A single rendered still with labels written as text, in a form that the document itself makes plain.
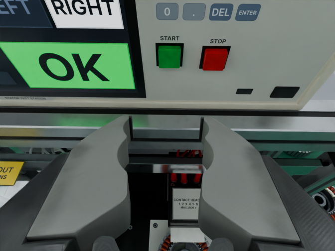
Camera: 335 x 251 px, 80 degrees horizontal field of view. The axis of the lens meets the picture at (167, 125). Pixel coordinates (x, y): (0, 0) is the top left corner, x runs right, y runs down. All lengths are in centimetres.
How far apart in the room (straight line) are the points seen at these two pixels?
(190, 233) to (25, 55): 35
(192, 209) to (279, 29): 29
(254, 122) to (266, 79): 5
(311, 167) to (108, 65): 28
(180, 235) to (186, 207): 6
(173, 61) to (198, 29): 3
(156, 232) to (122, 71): 39
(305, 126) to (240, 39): 12
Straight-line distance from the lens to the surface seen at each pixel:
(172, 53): 17
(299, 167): 32
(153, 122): 21
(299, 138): 26
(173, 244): 47
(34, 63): 22
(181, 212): 37
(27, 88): 25
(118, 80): 20
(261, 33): 18
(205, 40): 17
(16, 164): 30
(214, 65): 18
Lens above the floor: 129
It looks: 54 degrees down
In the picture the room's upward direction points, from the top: 1 degrees clockwise
